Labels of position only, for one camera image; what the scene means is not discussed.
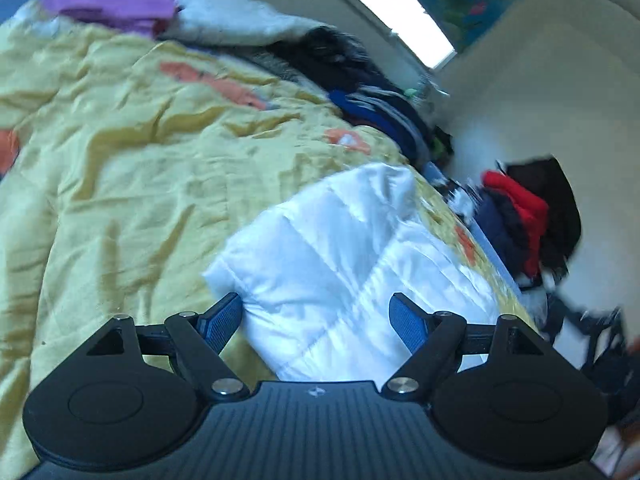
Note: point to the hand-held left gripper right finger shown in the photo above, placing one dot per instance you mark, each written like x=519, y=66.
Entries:
x=407, y=322

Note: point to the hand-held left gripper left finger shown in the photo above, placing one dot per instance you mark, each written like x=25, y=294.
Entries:
x=222, y=322

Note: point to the white quilted garment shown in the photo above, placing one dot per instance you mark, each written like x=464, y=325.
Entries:
x=345, y=265

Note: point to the pile of dark clothes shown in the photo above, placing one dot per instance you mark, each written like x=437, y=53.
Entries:
x=370, y=95

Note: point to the navy garment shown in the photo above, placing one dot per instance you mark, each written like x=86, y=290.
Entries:
x=500, y=230

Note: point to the red jacket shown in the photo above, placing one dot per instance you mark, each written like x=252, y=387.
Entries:
x=522, y=205

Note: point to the yellow printed blanket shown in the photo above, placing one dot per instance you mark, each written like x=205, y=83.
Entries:
x=130, y=170

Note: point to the black garment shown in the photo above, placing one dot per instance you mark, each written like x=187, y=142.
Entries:
x=557, y=200

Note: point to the dark cloth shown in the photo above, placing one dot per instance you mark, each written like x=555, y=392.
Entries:
x=600, y=355

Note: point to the white blanket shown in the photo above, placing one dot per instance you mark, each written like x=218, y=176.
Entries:
x=235, y=15

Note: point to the window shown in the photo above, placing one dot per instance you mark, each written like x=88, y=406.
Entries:
x=400, y=12

